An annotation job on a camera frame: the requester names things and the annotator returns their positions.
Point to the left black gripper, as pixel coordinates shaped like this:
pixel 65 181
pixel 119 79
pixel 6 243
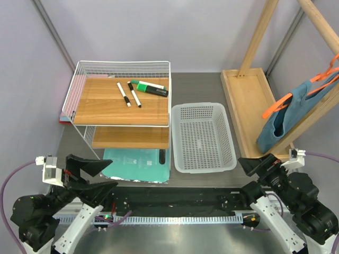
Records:
pixel 71 178

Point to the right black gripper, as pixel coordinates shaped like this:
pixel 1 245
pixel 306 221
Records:
pixel 266 171

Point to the blue tank top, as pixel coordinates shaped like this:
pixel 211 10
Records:
pixel 298 105

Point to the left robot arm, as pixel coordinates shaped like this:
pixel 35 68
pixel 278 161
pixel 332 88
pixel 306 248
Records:
pixel 34 214

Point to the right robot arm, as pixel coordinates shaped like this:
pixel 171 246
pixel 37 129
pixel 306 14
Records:
pixel 297 192

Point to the lower wooden shelf board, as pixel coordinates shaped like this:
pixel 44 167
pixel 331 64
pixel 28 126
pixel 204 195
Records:
pixel 131 137

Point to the wooden shelf board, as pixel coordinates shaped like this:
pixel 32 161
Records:
pixel 101 103
pixel 131 137

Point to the teal mat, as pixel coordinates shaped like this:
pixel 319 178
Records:
pixel 137 165

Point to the white plastic basket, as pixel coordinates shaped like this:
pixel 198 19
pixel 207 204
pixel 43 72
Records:
pixel 202 139

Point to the wooden clothes rack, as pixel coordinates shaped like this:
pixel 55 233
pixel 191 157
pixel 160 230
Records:
pixel 251 91

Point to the black object on mat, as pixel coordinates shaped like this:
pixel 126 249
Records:
pixel 162 156

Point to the upper wooden shelf board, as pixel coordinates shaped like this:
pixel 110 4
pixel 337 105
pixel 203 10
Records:
pixel 101 103

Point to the white marker black cap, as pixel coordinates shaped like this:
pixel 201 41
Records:
pixel 126 99

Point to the green black highlighter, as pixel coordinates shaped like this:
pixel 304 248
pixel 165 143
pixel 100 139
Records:
pixel 152 90

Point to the green capped white marker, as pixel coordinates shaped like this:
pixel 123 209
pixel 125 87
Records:
pixel 148 84

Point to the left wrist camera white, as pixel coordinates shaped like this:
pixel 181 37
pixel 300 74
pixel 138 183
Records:
pixel 51 174

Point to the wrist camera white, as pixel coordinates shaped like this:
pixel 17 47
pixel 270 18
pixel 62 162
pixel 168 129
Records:
pixel 51 174
pixel 296 159

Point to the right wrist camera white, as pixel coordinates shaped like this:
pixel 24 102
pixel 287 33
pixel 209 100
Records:
pixel 296 159

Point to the white slotted cable duct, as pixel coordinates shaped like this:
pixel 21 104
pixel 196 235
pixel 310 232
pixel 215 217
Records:
pixel 134 220

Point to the white wire shelf rack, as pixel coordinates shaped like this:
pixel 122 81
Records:
pixel 157 72

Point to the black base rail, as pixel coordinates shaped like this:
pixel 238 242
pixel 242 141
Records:
pixel 175 201

